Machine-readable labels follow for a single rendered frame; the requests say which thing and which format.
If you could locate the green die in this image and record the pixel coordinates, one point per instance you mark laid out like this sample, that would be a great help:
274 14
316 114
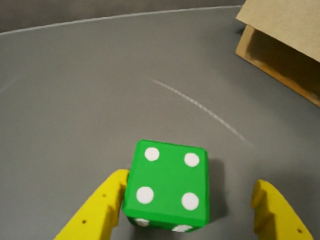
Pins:
168 187

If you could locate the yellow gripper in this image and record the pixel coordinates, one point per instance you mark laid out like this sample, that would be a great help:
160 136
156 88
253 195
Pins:
274 217

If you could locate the cardboard box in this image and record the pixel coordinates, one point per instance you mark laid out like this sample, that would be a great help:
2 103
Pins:
295 23

